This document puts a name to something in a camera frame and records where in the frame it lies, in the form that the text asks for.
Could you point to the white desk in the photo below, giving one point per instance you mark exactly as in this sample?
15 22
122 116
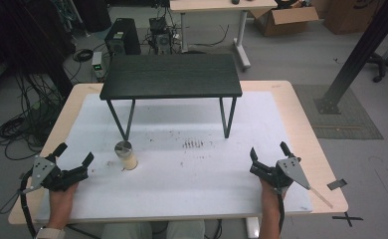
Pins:
222 6

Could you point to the black metal post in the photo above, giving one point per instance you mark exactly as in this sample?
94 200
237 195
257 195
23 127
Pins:
357 53

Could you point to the person's left hand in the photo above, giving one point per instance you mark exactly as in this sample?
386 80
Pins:
61 205

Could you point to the open computer case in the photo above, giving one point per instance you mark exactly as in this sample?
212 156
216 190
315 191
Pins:
161 36

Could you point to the thin wooden stick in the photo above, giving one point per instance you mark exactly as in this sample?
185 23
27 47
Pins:
322 198

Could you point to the glass jar with metal lid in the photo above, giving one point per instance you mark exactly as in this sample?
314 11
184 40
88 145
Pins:
126 156

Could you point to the closed cardboard box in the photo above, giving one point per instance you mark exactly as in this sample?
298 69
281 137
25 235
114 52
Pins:
351 15

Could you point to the black tape strip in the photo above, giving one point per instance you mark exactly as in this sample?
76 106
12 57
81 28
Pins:
336 184

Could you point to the open cardboard box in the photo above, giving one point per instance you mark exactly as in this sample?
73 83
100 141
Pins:
281 20

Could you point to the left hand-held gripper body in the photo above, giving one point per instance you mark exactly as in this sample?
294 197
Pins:
46 172

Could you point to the light wooden table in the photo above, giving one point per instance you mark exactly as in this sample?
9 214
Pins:
318 156

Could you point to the black shelf riser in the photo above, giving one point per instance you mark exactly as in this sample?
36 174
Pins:
170 76

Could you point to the person's right hand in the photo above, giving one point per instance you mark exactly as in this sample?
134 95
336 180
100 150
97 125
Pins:
271 199

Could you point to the white table mat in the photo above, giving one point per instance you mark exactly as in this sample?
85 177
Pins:
188 186

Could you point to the white table leg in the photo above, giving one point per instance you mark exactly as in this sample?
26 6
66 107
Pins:
253 228

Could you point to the black office chair base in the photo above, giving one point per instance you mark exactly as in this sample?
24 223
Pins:
386 64

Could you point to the dark curtain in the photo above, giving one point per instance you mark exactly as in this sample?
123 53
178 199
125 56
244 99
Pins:
33 36

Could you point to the grey floor mat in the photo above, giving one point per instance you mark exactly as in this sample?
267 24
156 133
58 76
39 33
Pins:
351 126

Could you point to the grey power supply unit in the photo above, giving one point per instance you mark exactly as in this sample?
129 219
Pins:
99 64

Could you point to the black computer tower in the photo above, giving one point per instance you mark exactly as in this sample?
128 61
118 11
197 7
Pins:
122 37

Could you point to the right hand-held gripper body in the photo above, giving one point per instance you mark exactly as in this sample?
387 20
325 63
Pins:
281 172

